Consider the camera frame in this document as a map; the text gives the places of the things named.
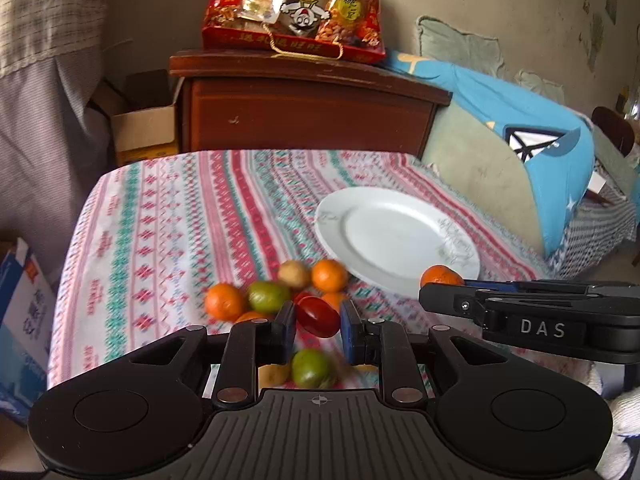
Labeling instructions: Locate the orange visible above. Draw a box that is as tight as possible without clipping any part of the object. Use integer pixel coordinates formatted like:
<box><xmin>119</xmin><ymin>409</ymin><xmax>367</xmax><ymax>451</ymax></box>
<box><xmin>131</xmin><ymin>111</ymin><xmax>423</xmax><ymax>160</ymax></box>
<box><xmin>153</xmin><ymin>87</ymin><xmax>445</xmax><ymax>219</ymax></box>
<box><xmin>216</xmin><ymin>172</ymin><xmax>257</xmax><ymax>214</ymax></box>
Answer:
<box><xmin>321</xmin><ymin>292</ymin><xmax>348</xmax><ymax>313</ymax></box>
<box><xmin>234</xmin><ymin>310</ymin><xmax>273</xmax><ymax>324</ymax></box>
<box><xmin>204</xmin><ymin>283</ymin><xmax>247</xmax><ymax>322</ymax></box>
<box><xmin>311</xmin><ymin>259</ymin><xmax>349</xmax><ymax>292</ymax></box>
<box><xmin>420</xmin><ymin>264</ymin><xmax>465</xmax><ymax>287</ymax></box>

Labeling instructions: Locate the brown kiwi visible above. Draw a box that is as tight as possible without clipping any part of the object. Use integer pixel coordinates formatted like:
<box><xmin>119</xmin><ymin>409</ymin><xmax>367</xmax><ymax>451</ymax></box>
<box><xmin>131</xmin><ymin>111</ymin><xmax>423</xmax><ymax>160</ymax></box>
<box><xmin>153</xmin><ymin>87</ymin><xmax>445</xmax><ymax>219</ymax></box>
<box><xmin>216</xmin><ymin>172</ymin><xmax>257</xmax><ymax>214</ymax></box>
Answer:
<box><xmin>277</xmin><ymin>260</ymin><xmax>311</xmax><ymax>290</ymax></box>
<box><xmin>352</xmin><ymin>364</ymin><xmax>378</xmax><ymax>373</ymax></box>
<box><xmin>258</xmin><ymin>363</ymin><xmax>291</xmax><ymax>389</ymax></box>

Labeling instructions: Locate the green fruit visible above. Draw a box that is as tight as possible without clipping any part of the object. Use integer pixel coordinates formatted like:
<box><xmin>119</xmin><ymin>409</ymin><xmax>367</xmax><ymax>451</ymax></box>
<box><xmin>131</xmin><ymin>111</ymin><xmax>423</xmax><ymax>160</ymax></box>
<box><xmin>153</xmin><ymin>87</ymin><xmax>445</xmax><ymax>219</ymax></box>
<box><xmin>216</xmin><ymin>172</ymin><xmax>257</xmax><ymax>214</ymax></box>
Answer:
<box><xmin>291</xmin><ymin>348</ymin><xmax>335</xmax><ymax>389</ymax></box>
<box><xmin>247</xmin><ymin>281</ymin><xmax>291</xmax><ymax>314</ymax></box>

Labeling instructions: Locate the red cherry tomato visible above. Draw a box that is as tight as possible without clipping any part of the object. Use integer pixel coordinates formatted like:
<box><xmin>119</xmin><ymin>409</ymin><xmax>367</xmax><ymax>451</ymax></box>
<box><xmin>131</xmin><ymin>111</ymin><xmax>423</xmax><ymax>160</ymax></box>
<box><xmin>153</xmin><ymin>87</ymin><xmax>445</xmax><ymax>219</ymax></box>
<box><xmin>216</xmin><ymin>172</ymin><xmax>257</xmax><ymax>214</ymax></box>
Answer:
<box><xmin>295</xmin><ymin>296</ymin><xmax>341</xmax><ymax>338</ymax></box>

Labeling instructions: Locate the brown kiwi top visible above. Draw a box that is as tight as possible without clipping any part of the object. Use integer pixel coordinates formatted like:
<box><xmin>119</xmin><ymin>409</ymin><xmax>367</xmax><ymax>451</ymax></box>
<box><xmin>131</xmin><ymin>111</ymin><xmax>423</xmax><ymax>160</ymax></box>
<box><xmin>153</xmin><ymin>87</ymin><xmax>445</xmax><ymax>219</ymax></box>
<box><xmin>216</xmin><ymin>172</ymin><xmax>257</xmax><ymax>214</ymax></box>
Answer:
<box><xmin>277</xmin><ymin>260</ymin><xmax>311</xmax><ymax>290</ymax></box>

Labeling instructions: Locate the white gloved hand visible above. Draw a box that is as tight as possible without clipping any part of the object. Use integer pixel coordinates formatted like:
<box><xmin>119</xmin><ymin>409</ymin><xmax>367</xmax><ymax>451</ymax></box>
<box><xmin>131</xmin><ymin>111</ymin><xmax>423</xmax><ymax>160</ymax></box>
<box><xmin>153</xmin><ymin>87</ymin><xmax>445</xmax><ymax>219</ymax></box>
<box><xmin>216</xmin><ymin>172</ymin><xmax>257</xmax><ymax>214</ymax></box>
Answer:
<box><xmin>596</xmin><ymin>386</ymin><xmax>639</xmax><ymax>480</ymax></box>

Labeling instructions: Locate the houndstooth blanket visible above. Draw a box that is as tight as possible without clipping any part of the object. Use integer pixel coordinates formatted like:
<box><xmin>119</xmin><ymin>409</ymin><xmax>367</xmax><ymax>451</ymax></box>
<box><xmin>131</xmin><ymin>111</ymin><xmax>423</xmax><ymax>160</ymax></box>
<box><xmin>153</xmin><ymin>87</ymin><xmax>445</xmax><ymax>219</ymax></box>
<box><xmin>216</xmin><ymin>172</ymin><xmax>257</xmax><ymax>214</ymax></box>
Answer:
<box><xmin>547</xmin><ymin>182</ymin><xmax>637</xmax><ymax>278</ymax></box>

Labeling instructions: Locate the white ceramic plate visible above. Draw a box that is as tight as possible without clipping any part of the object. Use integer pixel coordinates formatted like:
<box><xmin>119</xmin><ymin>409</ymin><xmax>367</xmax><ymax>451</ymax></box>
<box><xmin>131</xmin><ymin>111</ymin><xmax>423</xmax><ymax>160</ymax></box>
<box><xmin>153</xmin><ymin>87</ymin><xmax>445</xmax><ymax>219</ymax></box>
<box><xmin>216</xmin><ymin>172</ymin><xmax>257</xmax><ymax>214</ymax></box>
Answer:
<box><xmin>314</xmin><ymin>186</ymin><xmax>480</xmax><ymax>299</ymax></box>

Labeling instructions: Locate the patterned striped tablecloth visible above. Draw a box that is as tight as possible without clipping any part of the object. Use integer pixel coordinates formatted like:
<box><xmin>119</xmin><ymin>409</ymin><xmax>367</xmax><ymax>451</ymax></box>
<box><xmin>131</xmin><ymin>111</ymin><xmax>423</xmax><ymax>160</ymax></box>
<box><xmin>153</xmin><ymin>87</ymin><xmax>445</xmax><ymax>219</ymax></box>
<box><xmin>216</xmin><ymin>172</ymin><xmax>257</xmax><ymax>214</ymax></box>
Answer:
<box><xmin>46</xmin><ymin>148</ymin><xmax>601</xmax><ymax>394</ymax></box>

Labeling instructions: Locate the blue shark cushion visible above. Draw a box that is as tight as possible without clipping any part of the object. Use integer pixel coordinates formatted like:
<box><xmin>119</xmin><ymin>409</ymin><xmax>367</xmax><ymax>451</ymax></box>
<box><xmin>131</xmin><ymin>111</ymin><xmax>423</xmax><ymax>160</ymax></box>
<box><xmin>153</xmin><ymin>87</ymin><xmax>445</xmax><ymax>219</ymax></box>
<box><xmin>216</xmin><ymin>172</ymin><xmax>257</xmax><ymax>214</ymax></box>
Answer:
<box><xmin>384</xmin><ymin>51</ymin><xmax>594</xmax><ymax>257</ymax></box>

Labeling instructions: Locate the green grey sofa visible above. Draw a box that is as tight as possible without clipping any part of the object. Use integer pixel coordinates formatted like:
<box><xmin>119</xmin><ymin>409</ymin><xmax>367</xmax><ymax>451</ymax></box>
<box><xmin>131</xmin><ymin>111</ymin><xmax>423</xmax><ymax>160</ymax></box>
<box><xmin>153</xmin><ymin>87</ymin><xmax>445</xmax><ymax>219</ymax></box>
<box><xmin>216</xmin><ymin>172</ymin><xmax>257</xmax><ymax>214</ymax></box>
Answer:
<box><xmin>409</xmin><ymin>16</ymin><xmax>639</xmax><ymax>275</ymax></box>

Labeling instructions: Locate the blue white carton box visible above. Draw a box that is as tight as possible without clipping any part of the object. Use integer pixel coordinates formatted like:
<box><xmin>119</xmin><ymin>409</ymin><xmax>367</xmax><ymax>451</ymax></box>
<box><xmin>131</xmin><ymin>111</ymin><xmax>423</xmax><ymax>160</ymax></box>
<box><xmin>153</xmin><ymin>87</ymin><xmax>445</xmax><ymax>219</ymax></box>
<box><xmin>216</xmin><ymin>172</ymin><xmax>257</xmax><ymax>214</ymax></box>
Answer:
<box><xmin>0</xmin><ymin>237</ymin><xmax>55</xmax><ymax>426</ymax></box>

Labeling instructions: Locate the brown wooden cabinet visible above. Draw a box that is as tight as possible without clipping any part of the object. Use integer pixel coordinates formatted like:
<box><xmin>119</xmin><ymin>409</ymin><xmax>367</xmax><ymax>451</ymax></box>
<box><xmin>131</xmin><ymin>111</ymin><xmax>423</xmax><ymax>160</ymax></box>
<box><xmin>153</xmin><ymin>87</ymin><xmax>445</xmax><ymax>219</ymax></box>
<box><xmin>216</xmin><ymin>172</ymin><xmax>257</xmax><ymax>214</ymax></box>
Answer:
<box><xmin>169</xmin><ymin>50</ymin><xmax>451</xmax><ymax>156</ymax></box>

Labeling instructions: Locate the open cardboard box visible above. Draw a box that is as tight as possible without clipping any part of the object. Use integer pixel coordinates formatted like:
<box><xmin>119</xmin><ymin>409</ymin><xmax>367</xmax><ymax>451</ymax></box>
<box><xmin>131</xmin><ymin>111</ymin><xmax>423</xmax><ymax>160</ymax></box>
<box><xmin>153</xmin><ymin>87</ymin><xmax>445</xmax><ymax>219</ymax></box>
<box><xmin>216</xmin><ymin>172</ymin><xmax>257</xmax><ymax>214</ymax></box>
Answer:
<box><xmin>111</xmin><ymin>70</ymin><xmax>183</xmax><ymax>166</ymax></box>

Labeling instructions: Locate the checked grey curtain cloth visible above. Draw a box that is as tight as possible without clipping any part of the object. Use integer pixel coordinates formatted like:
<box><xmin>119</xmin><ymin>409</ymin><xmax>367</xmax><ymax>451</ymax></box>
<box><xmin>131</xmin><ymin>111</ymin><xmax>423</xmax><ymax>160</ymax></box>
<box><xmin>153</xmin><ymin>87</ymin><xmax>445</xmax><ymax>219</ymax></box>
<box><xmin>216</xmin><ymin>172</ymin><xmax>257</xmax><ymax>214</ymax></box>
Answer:
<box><xmin>1</xmin><ymin>0</ymin><xmax>110</xmax><ymax>282</ymax></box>

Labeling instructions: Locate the red snack gift bag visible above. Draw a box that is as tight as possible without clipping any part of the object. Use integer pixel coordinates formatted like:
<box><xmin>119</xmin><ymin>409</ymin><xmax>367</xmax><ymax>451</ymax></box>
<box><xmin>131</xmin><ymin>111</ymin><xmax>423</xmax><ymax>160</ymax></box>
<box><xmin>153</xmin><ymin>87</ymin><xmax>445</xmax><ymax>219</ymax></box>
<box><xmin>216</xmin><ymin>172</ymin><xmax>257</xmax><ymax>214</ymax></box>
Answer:
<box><xmin>202</xmin><ymin>0</ymin><xmax>385</xmax><ymax>64</ymax></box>

